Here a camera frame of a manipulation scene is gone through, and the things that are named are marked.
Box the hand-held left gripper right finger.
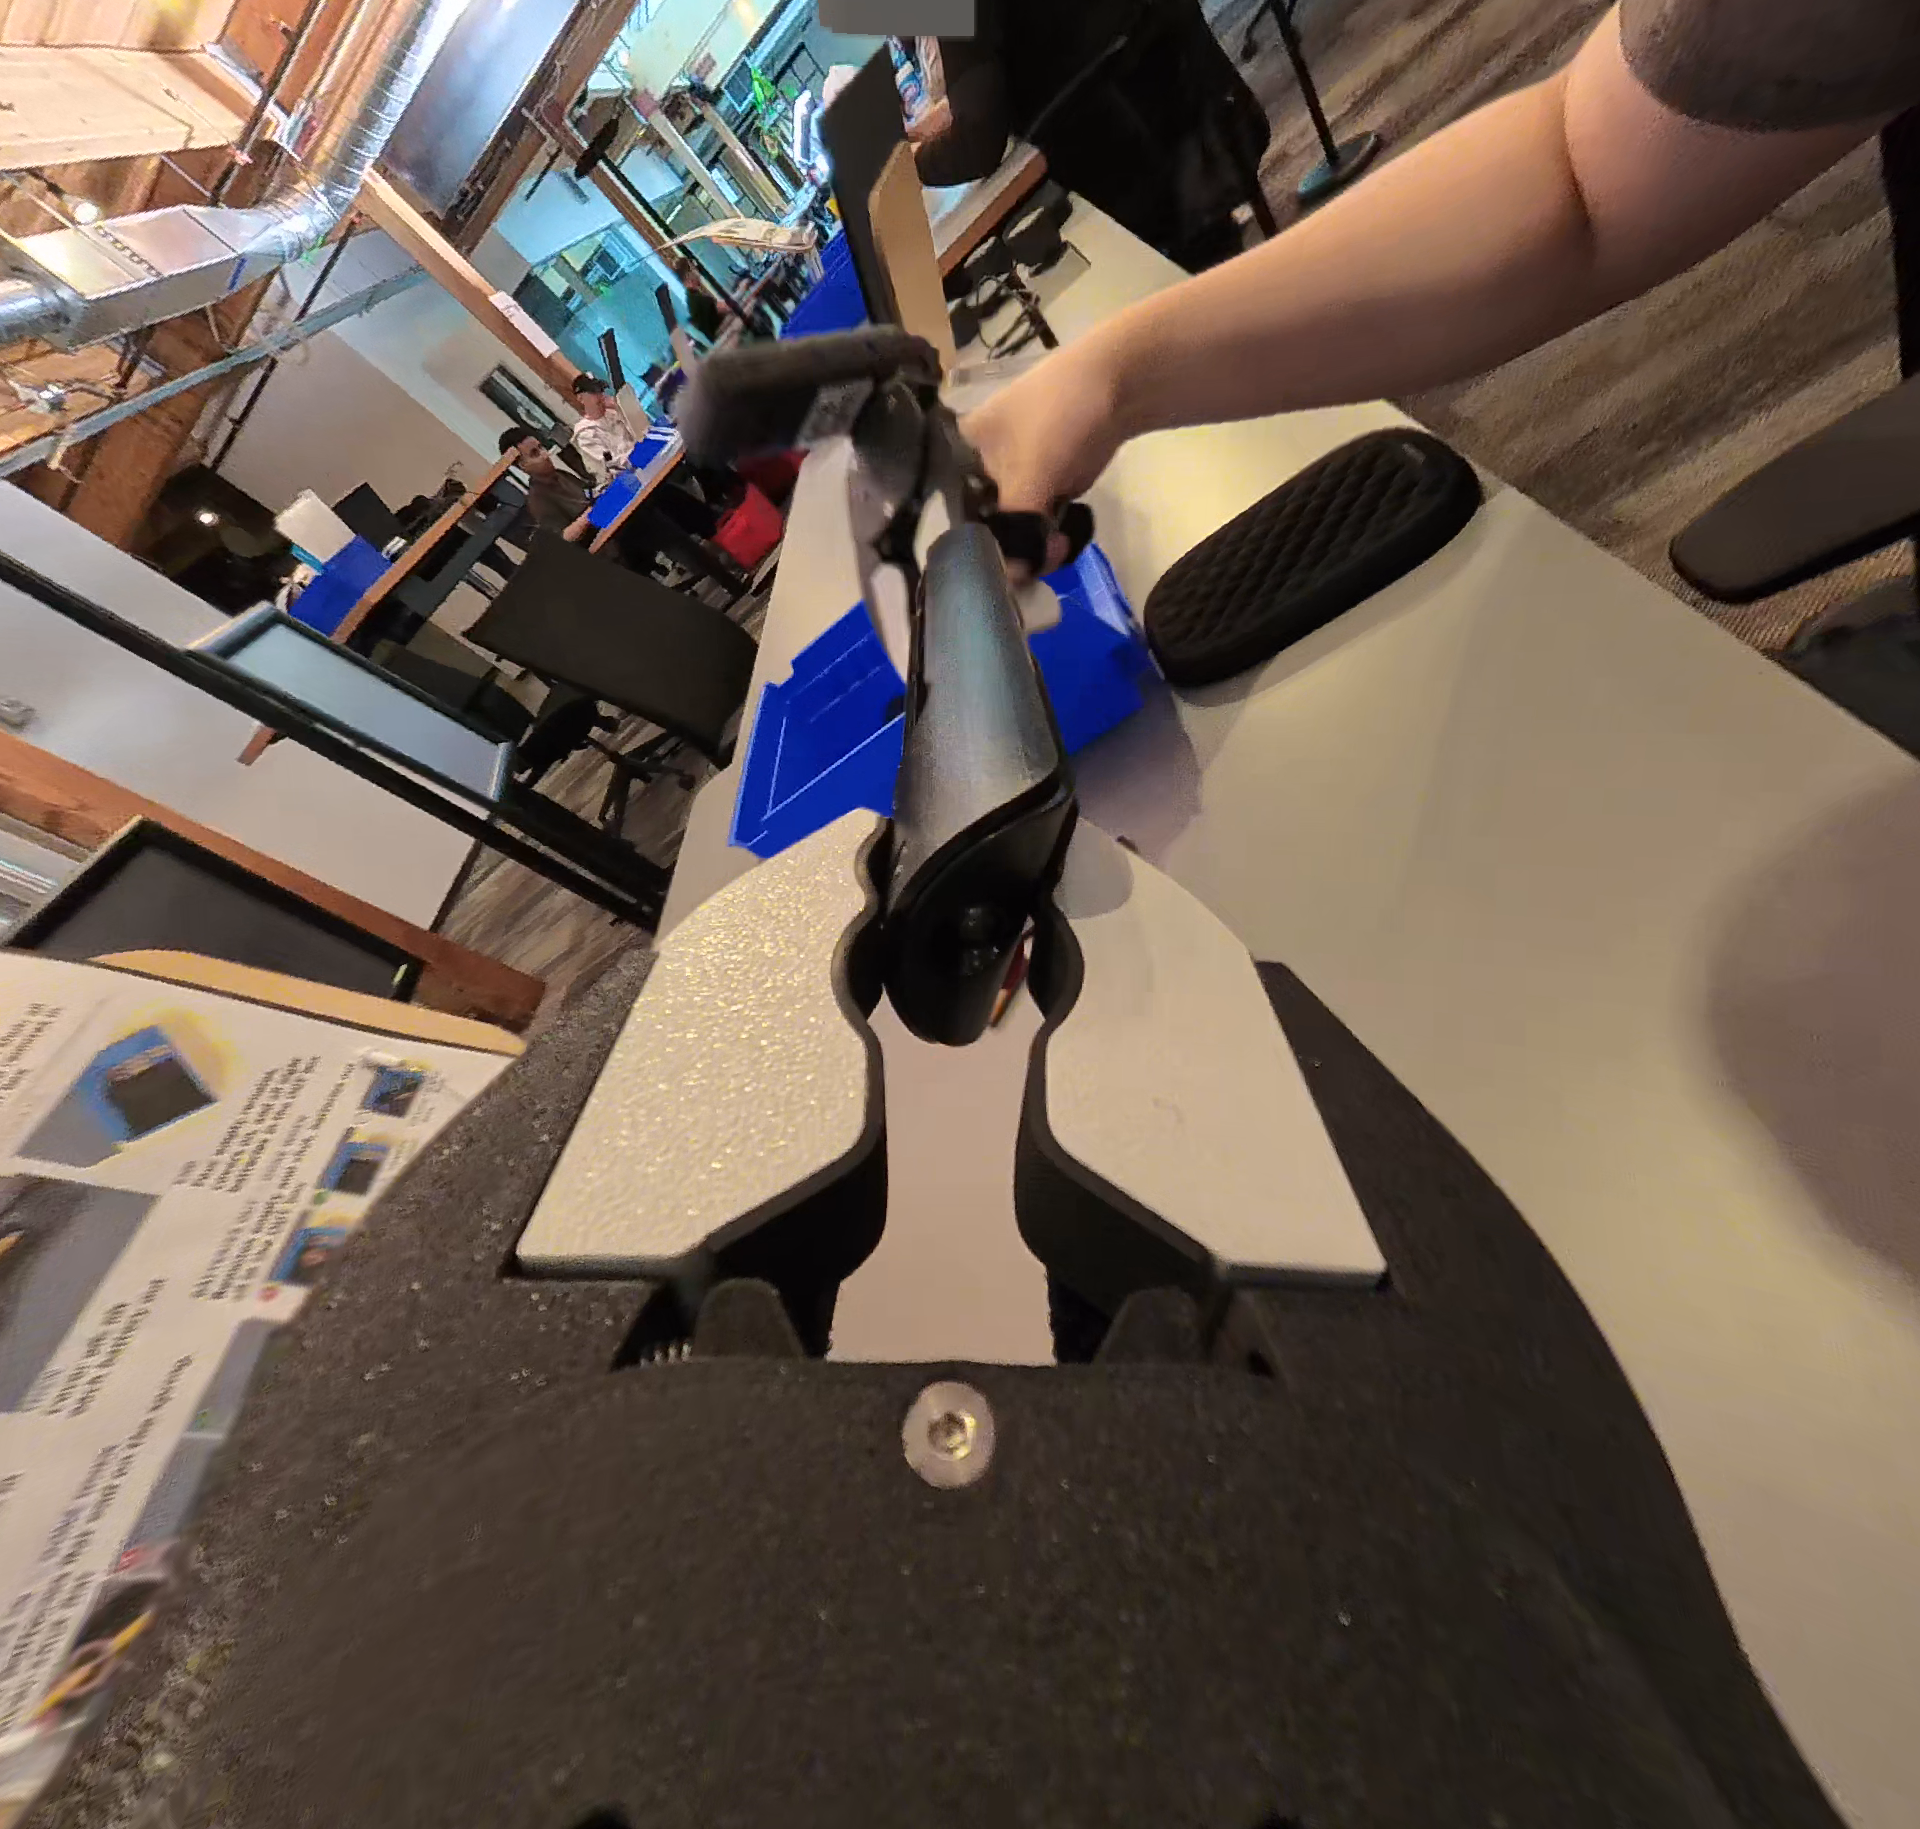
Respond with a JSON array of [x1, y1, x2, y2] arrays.
[[1018, 816, 1388, 1362]]

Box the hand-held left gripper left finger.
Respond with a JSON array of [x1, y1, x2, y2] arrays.
[[510, 810, 894, 1357]]

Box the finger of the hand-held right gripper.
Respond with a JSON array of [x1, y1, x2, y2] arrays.
[[856, 551, 920, 697]]

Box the blue plastic bin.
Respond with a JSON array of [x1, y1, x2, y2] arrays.
[[727, 540, 1164, 863]]

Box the black remote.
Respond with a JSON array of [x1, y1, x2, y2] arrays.
[[873, 521, 1081, 1047]]

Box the person's right forearm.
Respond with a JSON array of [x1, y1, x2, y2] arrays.
[[1110, 50, 1883, 496]]

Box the person's right hand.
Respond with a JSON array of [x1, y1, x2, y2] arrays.
[[958, 335, 1138, 513]]

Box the blue storage bin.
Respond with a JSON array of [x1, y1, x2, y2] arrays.
[[780, 231, 871, 346], [285, 530, 399, 639]]

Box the thin black framed board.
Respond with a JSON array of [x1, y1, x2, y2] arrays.
[[823, 45, 962, 391]]

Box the black office chair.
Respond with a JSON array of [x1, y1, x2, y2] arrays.
[[465, 530, 758, 829]]

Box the instruction sheet on stand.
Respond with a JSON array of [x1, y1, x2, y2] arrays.
[[140, 950, 527, 1058]]

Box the black wrist rest pad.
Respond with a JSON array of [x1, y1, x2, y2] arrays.
[[1141, 426, 1487, 691]]

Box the dark framed panel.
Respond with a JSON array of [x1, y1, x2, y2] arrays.
[[5, 816, 429, 1006]]

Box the printed instruction sheet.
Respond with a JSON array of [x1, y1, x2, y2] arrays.
[[0, 950, 527, 1786]]

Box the grey office chair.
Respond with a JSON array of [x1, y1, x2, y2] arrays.
[[1668, 381, 1920, 607]]

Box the black cable bundle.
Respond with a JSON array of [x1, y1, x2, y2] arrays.
[[950, 194, 1095, 361]]

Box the grey screen black frame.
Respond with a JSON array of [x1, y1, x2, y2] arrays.
[[185, 604, 518, 814]]

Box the silver ventilation duct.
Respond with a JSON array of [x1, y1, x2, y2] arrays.
[[0, 194, 376, 354]]

